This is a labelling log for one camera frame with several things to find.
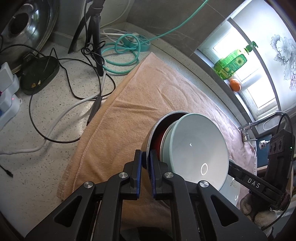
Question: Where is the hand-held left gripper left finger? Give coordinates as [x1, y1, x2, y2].
[24, 149, 141, 241]

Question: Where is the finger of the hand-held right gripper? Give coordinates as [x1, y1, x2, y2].
[228, 160, 286, 210]

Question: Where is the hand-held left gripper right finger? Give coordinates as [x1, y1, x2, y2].
[150, 149, 269, 241]

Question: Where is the large stainless steel bowl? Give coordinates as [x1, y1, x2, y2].
[142, 111, 192, 209]

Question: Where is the small red steel bowl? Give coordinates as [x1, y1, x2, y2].
[151, 113, 185, 156]

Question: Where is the pale blue ceramic bowl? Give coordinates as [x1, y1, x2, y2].
[162, 113, 229, 193]

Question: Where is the person's right hand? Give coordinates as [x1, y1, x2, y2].
[240, 192, 278, 226]

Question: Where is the blue knife holder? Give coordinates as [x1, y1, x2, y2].
[255, 145, 271, 169]

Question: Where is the chrome kitchen faucet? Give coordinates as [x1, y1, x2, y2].
[239, 112, 287, 149]

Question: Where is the pink towel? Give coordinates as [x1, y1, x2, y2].
[201, 111, 258, 176]

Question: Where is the orange towel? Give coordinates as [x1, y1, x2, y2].
[57, 52, 232, 232]

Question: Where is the orange fruit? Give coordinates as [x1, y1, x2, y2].
[230, 78, 242, 92]

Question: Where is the green dish soap bottle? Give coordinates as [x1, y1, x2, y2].
[214, 41, 258, 80]

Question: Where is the grape print roller blind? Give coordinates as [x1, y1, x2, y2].
[231, 0, 296, 114]

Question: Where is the grey window sill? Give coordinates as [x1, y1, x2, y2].
[192, 50, 253, 123]

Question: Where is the round teal power strip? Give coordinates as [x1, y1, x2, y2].
[122, 32, 150, 52]

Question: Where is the white power strip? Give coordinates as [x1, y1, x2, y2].
[0, 91, 22, 128]

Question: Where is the white power adapter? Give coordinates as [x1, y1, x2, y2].
[0, 62, 19, 94]

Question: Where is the white frame window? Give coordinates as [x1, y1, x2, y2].
[194, 16, 285, 121]

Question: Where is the teal power cable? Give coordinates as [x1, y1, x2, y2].
[100, 0, 210, 75]

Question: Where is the thin black cable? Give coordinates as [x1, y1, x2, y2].
[0, 44, 116, 143]

